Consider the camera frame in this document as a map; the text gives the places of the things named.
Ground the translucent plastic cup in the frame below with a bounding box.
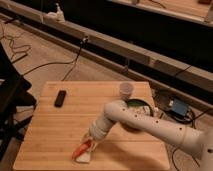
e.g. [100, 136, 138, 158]
[119, 82, 134, 101]

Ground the white sponge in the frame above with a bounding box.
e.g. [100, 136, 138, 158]
[76, 149, 91, 163]

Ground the dark green plate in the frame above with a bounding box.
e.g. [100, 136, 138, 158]
[126, 99, 153, 116]

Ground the white food block on plate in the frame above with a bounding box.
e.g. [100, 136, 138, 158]
[135, 106, 150, 115]

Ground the black cable near robot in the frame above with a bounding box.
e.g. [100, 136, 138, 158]
[153, 89, 213, 171]

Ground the black floor cable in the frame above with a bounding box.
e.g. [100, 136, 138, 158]
[0, 19, 90, 82]

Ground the black chair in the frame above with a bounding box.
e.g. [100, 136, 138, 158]
[0, 43, 36, 161]

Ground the black rectangular remote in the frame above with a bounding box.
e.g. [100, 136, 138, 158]
[54, 90, 66, 107]

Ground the blue electronic box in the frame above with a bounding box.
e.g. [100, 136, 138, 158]
[169, 99, 188, 116]

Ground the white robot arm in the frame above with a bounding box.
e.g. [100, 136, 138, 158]
[87, 100, 213, 171]

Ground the orange red pepper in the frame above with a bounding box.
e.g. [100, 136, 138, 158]
[72, 140, 91, 159]

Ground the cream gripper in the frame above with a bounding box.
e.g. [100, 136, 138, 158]
[81, 118, 115, 153]

